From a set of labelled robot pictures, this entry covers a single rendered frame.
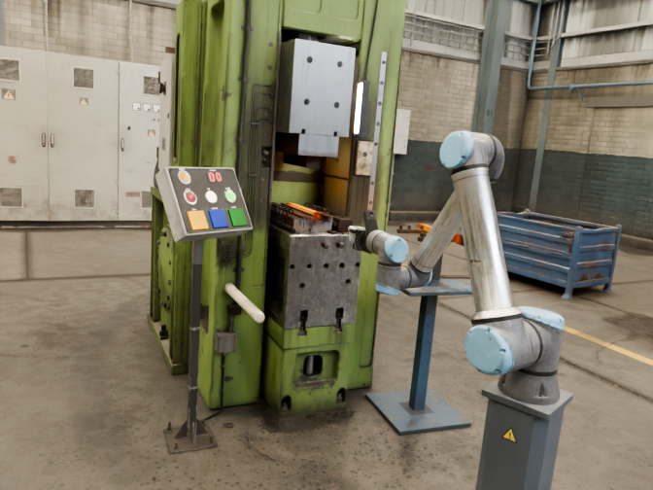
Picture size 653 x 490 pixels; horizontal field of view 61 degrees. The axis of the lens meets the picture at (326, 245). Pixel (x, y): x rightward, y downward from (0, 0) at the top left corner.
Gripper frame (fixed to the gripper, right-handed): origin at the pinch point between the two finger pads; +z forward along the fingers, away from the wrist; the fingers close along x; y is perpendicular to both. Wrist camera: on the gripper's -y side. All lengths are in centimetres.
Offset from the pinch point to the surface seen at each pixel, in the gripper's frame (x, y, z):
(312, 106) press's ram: -7, -49, 33
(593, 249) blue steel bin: 370, 52, 169
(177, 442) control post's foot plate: -65, 96, 17
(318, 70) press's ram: -5, -64, 33
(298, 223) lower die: -9.5, 4.1, 33.2
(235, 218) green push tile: -45.0, -0.6, 16.1
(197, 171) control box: -60, -18, 22
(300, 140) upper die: -11.4, -33.4, 33.3
